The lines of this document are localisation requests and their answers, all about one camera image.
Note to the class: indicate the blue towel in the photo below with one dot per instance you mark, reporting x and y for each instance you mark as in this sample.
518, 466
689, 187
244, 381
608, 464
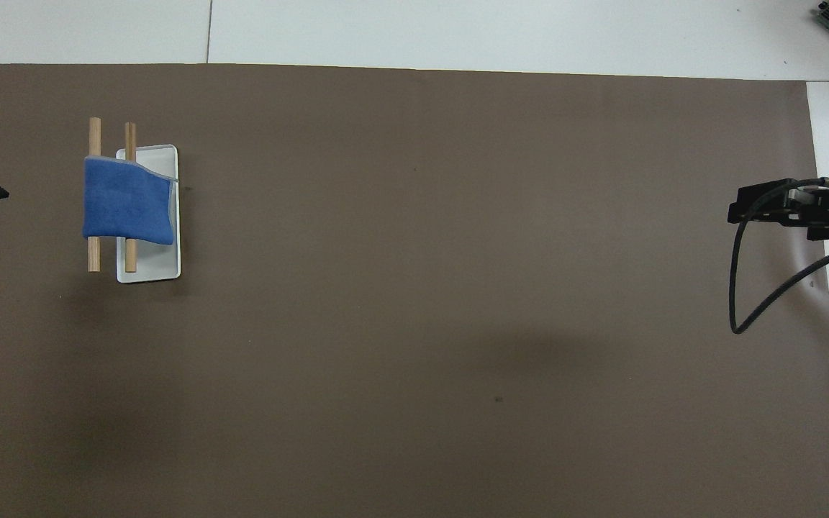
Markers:
127, 201

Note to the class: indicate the wooden rod rack white base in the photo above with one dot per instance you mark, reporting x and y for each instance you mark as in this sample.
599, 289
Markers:
162, 259

